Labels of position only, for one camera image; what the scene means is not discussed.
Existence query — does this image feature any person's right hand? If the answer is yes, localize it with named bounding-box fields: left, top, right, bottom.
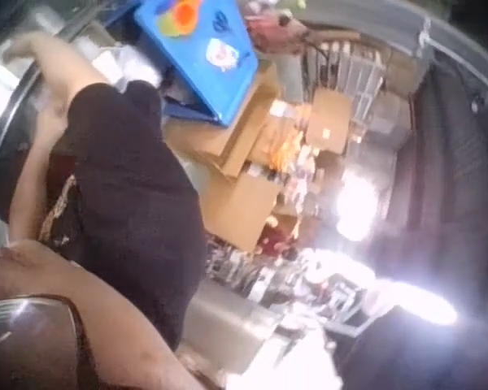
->
left=2, top=32, right=41, bottom=60

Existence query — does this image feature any round steel basin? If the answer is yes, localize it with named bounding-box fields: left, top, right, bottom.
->
left=0, top=60, right=50, bottom=212

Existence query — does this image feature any blue plastic crate with stickers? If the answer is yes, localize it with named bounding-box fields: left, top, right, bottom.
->
left=133, top=0, right=262, bottom=128

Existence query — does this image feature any flat open cardboard box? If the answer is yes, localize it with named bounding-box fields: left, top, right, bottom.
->
left=165, top=91, right=278, bottom=180

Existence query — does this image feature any red patterned bag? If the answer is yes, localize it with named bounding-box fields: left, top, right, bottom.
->
left=246, top=10, right=308, bottom=56

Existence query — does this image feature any large brown cardboard box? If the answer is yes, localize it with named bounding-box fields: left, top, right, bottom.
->
left=201, top=161, right=284, bottom=254

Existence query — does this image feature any small cardboard box with label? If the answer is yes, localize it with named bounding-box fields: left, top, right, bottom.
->
left=307, top=88, right=354, bottom=158

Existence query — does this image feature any steel counter cabinet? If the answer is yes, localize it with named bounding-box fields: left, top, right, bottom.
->
left=178, top=279, right=281, bottom=366

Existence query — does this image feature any shelf of assorted goods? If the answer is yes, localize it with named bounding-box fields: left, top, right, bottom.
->
left=205, top=137, right=395, bottom=326

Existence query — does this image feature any dark ribbed shutter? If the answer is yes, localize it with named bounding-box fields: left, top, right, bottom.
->
left=394, top=52, right=488, bottom=261

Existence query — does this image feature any white wire rack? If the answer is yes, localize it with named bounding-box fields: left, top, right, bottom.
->
left=300, top=38, right=395, bottom=123

